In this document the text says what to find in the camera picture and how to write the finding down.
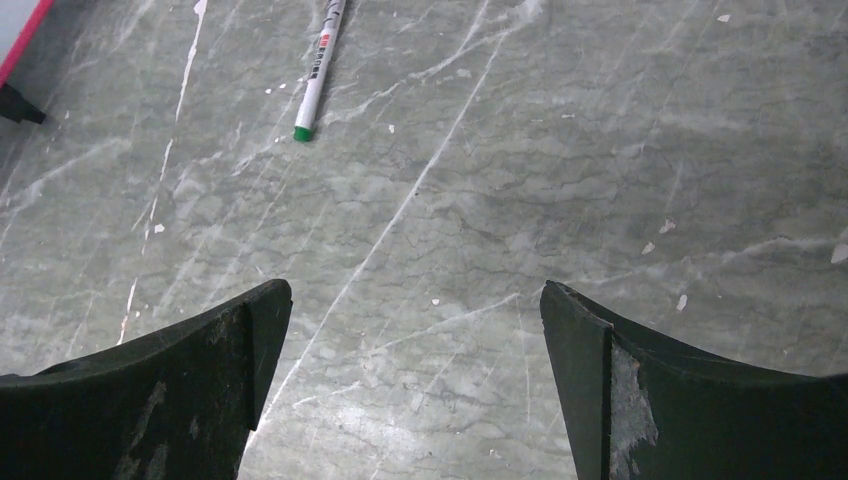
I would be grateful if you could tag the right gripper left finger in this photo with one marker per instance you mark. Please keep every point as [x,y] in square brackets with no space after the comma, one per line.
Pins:
[177,403]

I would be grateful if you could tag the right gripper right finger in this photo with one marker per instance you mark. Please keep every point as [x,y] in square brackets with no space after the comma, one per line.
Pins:
[638,404]

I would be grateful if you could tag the white green whiteboard marker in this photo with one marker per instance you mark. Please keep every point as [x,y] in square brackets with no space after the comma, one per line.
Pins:
[315,80]

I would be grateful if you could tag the pink-framed whiteboard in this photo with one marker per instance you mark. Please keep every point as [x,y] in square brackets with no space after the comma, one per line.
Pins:
[20,19]

